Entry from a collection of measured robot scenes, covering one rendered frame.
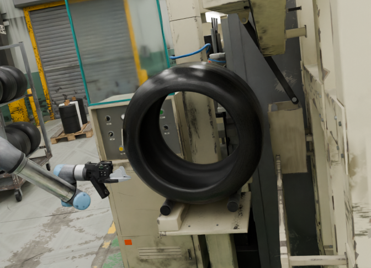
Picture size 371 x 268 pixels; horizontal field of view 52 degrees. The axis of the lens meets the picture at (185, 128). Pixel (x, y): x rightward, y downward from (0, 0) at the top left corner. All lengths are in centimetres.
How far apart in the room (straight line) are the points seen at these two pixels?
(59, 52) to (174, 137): 905
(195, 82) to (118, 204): 130
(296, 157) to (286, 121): 17
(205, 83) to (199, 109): 41
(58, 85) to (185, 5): 962
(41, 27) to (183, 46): 965
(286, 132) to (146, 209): 111
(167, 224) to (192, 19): 90
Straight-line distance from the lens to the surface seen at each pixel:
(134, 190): 241
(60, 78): 1120
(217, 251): 208
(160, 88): 144
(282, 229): 114
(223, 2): 112
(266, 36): 138
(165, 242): 252
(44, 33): 1125
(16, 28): 1151
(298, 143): 174
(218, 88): 140
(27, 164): 162
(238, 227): 157
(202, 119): 180
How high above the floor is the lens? 156
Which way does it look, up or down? 13 degrees down
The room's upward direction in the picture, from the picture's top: 10 degrees counter-clockwise
